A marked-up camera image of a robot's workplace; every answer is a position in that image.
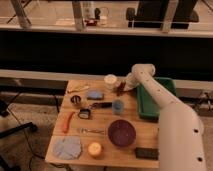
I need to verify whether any blue sponge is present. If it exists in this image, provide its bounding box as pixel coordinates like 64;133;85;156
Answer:
86;91;104;100

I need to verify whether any black handled tool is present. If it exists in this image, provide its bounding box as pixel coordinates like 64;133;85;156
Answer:
90;102;112;109

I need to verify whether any blue cloth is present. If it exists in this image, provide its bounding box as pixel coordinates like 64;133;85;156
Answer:
53;136;81;160

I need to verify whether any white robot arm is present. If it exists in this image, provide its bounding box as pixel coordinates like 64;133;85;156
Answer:
125;64;207;171

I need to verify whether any white plastic cup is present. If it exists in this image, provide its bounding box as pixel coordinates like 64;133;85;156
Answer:
104;74;117;90

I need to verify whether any dark red grape bunch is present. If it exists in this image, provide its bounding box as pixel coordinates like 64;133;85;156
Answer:
116;81;126;96

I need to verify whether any purple bowl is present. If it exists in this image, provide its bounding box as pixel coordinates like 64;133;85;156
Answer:
107;119;136;147

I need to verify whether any yellow round fruit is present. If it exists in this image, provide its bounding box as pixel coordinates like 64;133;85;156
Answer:
88;142;103;157

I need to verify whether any blue plastic cup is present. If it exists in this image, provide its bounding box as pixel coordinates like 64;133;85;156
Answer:
112;99;124;115

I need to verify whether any green plastic tray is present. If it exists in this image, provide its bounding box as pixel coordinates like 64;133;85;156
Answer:
137;77;176;121

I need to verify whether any black remote control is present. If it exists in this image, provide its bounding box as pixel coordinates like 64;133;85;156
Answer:
135;147;158;160

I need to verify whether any metal fork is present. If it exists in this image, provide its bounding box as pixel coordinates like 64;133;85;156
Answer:
78;128;105;135

